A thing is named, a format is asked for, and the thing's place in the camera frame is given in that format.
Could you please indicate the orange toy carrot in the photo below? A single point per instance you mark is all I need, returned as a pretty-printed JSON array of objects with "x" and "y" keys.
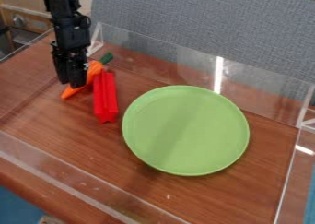
[{"x": 95, "y": 67}]

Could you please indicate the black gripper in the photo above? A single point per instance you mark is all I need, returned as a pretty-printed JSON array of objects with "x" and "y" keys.
[{"x": 71, "y": 41}]

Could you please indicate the wooden shelf with knob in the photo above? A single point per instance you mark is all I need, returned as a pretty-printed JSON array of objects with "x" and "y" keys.
[{"x": 20, "y": 18}]

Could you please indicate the clear acrylic triangle bracket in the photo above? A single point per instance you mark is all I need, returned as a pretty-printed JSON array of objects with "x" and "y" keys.
[{"x": 96, "y": 40}]

